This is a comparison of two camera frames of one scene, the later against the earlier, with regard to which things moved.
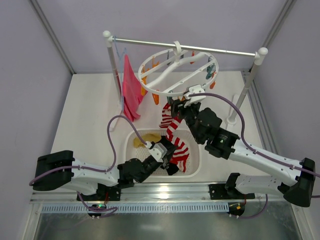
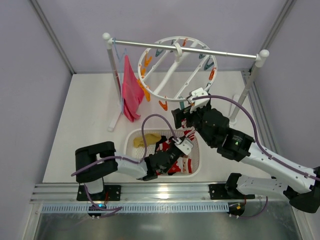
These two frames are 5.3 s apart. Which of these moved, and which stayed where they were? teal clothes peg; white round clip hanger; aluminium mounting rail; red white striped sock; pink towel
Moved: teal clothes peg; white round clip hanger; red white striped sock
Stayed: aluminium mounting rail; pink towel
